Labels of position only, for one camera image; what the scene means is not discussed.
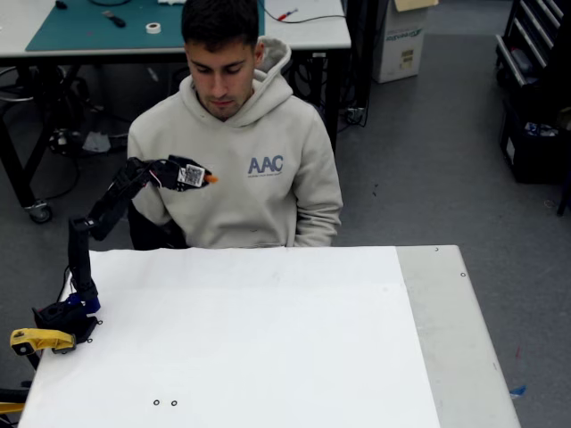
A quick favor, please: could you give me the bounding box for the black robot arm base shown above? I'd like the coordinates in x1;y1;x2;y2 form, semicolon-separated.
31;301;103;345

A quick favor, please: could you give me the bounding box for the man in beige hoodie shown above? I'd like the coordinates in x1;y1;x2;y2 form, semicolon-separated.
128;0;343;249

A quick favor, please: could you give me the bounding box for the black chair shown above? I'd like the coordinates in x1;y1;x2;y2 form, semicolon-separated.
127;200;188;250

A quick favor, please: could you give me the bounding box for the white crumpled rag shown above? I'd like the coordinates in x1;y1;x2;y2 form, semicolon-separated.
82;130;111;153

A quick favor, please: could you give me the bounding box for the grey caster wheel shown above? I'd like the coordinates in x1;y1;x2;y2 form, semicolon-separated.
24;200;54;225

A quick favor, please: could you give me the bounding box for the green cutting mat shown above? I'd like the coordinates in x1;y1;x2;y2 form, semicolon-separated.
25;0;267;52

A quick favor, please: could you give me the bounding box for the black utility knife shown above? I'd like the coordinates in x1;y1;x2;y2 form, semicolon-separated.
101;10;128;29

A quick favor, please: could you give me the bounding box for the white paper sheet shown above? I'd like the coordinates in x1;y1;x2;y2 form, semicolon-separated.
17;244;443;428

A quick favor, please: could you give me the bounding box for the white workbench table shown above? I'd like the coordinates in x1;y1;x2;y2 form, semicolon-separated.
0;0;353;224

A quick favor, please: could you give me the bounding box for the yellow clamp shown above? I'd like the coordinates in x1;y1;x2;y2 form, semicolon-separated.
9;328;77;357

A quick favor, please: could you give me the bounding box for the white cardboard box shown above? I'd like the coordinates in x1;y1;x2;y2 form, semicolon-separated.
372;0;430;85

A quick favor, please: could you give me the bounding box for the beige paper folder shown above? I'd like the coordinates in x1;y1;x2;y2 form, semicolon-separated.
394;0;441;12

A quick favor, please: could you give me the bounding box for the black storage bin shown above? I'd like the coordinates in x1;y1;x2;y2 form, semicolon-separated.
499;95;571;185

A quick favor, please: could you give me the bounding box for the black tool drawer cabinet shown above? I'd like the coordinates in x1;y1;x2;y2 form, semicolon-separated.
494;0;571;93

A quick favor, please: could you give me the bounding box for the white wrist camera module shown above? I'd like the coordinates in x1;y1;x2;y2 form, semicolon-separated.
177;163;206;188

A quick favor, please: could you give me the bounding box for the black floor cable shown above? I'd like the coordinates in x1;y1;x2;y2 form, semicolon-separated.
43;149;82;202

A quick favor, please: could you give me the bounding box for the black cable with red clip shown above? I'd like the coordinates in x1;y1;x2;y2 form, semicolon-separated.
261;0;347;24

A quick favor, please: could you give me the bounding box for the black metal post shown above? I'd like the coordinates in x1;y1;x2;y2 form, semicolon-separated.
345;0;380;128

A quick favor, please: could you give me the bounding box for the yellow black clamp handle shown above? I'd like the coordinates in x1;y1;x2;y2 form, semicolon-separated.
0;388;30;416

